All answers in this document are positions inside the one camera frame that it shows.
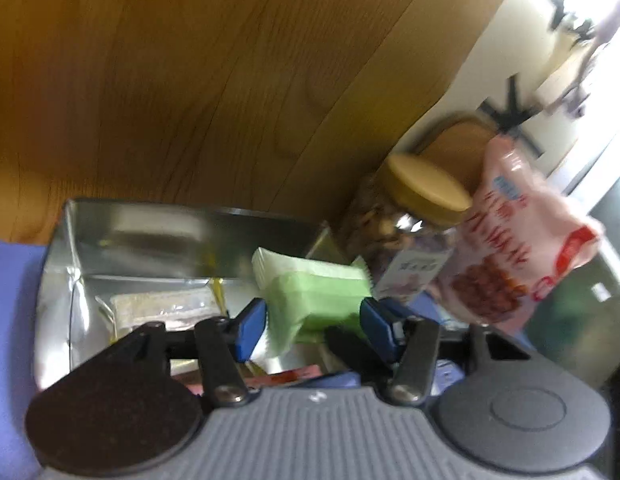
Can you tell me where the nut jar with yellow lid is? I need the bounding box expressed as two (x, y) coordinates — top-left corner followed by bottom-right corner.
(339, 152), (474, 307)

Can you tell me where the wooden cutting board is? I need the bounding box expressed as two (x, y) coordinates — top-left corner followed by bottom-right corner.
(401, 112), (501, 197)

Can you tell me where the short black tape strip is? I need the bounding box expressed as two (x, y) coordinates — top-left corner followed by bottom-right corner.
(507, 74), (522, 128)

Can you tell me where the black metal tin box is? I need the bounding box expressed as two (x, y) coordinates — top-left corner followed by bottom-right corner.
(32, 197), (363, 393)

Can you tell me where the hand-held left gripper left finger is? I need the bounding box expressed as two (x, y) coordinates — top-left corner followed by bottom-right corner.
(110, 298), (268, 408)

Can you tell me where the purple printed tablecloth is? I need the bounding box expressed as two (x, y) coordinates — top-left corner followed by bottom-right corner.
(0, 237), (540, 480)

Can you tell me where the clear wrapped snack bar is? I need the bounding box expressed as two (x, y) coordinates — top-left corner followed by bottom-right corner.
(96, 284), (227, 335)

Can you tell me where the wood-grain backdrop sheet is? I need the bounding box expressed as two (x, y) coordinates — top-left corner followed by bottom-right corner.
(0, 0), (521, 258)

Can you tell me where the pink snack bag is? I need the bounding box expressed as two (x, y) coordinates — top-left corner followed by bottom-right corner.
(432, 132), (604, 335)

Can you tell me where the long black tape strip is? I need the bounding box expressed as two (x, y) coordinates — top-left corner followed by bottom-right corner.
(480, 99), (544, 158)

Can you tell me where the green snack packet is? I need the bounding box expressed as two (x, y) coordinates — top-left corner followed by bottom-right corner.
(251, 246), (373, 361)

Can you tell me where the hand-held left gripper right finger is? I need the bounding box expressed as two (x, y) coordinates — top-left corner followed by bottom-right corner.
(360, 298), (533, 407)

